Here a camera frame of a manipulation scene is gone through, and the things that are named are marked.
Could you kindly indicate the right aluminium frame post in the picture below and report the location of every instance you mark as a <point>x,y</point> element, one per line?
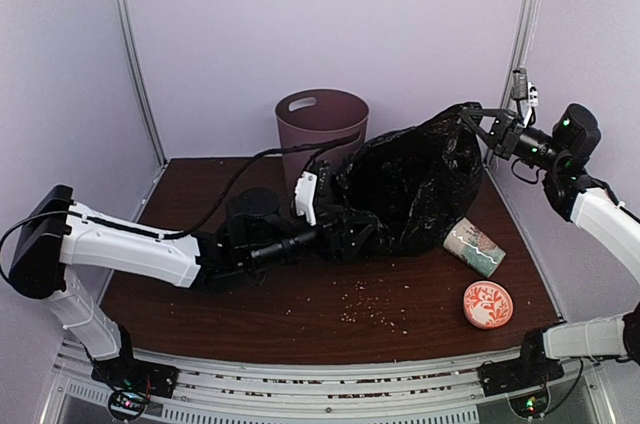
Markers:
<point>524,35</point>

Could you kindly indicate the left aluminium frame post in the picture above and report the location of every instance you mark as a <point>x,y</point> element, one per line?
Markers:
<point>136,74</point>

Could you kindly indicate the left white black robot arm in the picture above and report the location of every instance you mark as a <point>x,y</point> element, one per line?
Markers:
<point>61,234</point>

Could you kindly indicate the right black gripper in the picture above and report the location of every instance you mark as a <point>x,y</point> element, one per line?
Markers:
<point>504,131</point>

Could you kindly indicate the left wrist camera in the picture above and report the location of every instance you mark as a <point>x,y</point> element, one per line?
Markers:
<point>311,187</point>

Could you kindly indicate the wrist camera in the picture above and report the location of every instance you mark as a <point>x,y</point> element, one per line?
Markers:
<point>311,187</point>
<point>525,96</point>

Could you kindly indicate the aluminium front rail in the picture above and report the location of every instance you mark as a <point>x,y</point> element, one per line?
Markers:
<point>446,390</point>

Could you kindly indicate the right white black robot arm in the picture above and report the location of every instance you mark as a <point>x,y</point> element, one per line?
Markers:
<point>588,203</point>

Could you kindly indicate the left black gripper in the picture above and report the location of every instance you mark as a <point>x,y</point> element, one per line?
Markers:
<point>344,248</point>

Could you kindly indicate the black plastic trash bag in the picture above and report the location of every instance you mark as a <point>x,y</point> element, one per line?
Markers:
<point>417,183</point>

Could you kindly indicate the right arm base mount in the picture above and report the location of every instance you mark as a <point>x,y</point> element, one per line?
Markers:
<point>525,386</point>

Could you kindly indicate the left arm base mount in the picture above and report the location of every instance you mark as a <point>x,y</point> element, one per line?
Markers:
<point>133,384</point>

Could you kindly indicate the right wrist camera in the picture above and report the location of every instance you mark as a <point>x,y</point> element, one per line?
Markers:
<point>525,96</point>

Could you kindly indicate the aluminium frame post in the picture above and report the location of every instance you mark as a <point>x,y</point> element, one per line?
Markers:
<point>136,74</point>
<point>524,35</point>

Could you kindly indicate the floral ceramic mug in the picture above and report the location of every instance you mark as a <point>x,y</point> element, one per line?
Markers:
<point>472,246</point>

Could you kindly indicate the orange patterned ceramic bowl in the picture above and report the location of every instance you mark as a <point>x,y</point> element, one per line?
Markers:
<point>487,305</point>

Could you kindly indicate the mauve plastic trash bin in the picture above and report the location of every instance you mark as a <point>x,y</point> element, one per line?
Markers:
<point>322,115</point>

